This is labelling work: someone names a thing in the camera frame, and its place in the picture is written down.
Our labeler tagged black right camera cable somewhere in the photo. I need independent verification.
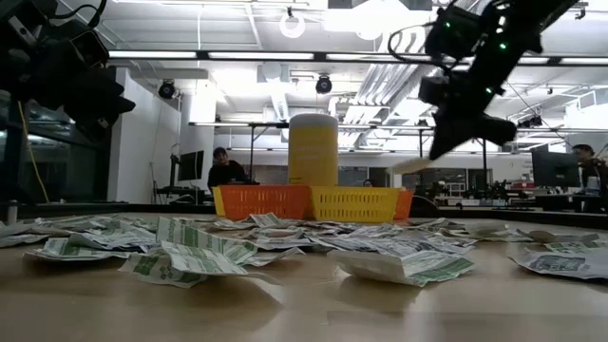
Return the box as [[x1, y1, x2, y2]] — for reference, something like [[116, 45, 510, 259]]
[[387, 21, 446, 67]]

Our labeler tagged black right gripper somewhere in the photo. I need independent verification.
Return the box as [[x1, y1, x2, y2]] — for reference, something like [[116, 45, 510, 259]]
[[418, 70, 517, 161]]

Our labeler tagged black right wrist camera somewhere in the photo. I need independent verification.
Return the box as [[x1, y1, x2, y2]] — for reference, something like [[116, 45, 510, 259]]
[[424, 5, 482, 62]]

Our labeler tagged yellow plastic basket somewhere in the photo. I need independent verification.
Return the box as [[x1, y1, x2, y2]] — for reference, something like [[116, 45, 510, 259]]
[[311, 186, 402, 224], [211, 185, 227, 218]]

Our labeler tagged dark office desk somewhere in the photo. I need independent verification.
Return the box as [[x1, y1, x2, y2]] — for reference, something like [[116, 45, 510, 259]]
[[152, 185, 213, 206], [534, 192, 608, 214]]

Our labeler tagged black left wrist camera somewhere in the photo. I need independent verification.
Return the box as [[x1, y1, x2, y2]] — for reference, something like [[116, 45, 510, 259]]
[[56, 18, 111, 70]]

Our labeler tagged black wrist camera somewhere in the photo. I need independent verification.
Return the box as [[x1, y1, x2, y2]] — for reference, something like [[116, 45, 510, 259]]
[[56, 18, 111, 70], [424, 5, 482, 62]]

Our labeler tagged white ring lamp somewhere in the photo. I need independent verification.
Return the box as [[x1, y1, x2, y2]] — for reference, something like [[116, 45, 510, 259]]
[[278, 9, 307, 40]]

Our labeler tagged yellow canister white lid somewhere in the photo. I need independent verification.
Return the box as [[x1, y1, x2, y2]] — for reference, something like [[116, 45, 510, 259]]
[[287, 112, 340, 187]]

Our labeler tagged black computer monitor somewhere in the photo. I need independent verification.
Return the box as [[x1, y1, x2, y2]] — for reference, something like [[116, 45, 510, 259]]
[[178, 150, 205, 182], [531, 150, 581, 189]]

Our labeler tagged long overhead light bar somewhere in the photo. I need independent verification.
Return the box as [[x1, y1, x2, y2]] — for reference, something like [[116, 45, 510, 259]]
[[107, 48, 608, 67]]

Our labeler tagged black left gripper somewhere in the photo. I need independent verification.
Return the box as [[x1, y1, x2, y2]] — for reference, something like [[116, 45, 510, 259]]
[[45, 66, 137, 143]]

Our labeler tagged orange plastic basket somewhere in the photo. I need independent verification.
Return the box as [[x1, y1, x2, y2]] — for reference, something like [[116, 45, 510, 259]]
[[394, 189, 415, 220], [218, 184, 313, 221]]

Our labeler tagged yellow cable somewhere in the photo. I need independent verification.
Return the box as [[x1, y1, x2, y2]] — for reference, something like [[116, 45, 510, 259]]
[[17, 100, 50, 204]]

